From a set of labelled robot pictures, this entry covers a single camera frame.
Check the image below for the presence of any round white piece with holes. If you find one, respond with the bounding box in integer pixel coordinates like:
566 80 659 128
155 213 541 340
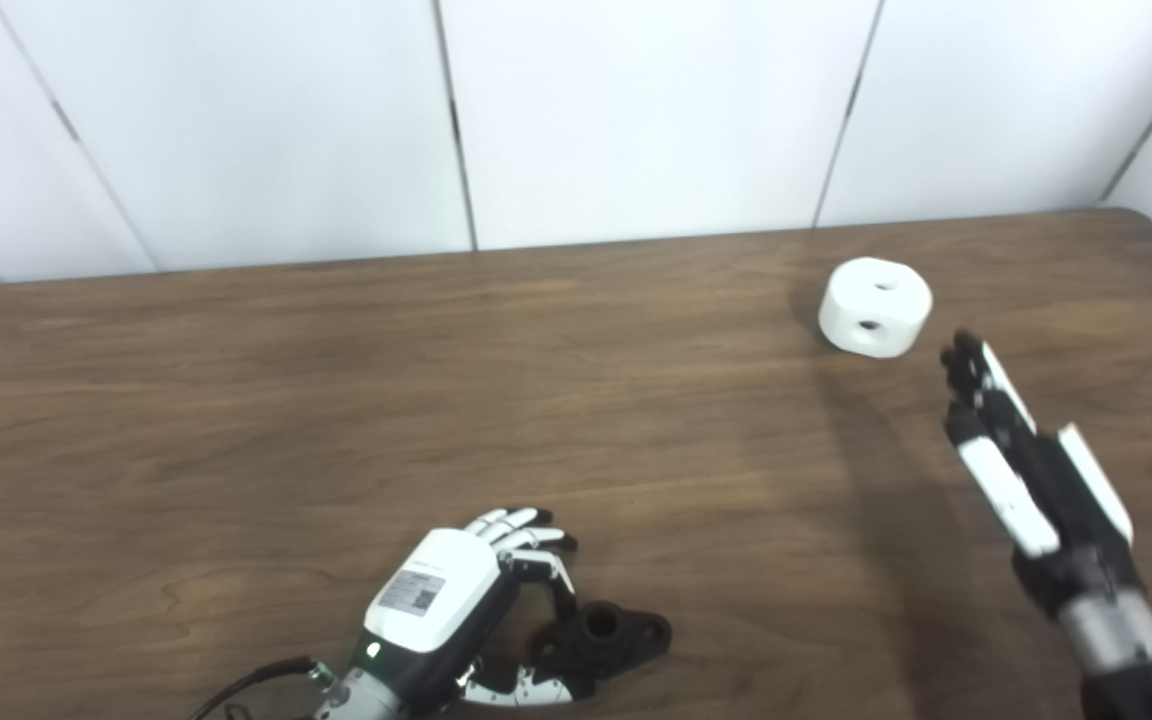
818 257 934 359

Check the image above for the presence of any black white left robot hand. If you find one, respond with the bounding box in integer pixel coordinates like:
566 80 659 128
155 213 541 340
351 506 597 716

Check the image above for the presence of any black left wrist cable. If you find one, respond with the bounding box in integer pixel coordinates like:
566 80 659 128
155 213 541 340
191 655 322 720

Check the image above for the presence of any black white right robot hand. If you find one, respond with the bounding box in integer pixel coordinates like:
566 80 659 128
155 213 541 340
939 331 1147 621

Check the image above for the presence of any black flanged holder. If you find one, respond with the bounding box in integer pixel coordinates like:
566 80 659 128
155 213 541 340
533 601 674 691

